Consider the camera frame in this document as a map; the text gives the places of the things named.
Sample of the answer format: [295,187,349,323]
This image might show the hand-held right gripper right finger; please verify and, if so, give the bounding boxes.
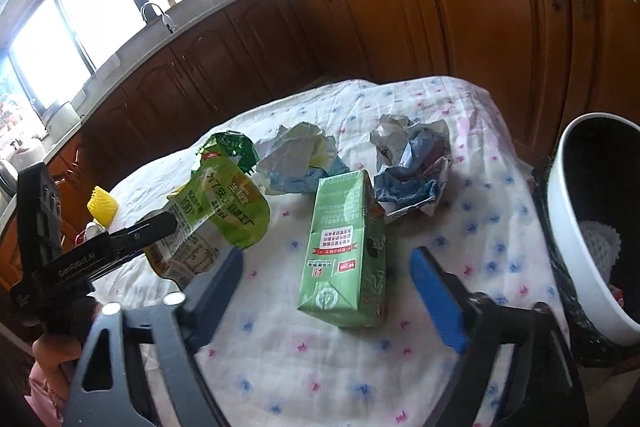
[409,247,592,427]

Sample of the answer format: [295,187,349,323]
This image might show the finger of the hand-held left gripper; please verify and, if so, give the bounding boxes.
[106,212,179,269]

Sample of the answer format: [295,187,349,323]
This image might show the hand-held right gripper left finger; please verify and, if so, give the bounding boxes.
[75,248,245,427]

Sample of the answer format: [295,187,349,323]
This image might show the green yellow food pouch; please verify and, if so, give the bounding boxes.
[144,131,271,284]

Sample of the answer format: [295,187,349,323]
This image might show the green drink carton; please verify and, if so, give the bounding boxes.
[298,170,389,329]

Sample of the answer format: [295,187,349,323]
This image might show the white foam fruit net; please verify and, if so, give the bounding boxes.
[580,219,622,289]

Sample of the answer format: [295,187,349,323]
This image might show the white bin with black bag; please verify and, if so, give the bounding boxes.
[531,113,640,369]

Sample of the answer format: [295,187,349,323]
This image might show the person's left hand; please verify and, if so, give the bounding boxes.
[27,296,98,414]

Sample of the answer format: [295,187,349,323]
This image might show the crushed red can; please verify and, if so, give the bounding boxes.
[75,222,108,249]

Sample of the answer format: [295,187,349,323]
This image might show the yellow foam fruit net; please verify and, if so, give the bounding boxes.
[87,187,120,228]

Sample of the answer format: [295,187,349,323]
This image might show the white floral tablecloth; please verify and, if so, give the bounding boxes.
[92,77,572,427]

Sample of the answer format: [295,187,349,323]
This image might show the blue white crumpled paper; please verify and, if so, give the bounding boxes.
[370,114,454,221]

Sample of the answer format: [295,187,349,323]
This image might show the white yellow crumpled paper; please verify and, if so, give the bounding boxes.
[256,122,351,196]

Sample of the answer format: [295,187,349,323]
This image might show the metal kitchen faucet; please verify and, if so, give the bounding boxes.
[140,2,177,34]

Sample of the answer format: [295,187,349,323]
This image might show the white kitchen countertop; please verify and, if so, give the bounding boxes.
[0,0,601,218]

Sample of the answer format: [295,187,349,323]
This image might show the brown wooden lower cabinets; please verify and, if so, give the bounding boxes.
[0,0,640,290]

